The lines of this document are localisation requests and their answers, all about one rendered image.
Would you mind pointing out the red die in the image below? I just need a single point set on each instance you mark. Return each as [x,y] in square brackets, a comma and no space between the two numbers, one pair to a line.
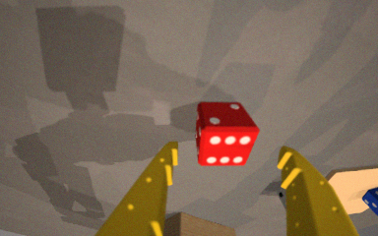
[225,133]

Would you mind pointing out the blue die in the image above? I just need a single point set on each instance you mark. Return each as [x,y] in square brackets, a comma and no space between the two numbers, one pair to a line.
[371,199]

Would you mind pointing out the peach flat mat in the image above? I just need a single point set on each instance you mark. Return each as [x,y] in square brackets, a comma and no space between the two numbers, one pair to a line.
[351,184]

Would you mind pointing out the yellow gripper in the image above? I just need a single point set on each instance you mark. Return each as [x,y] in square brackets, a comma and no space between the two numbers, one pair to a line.
[313,207]

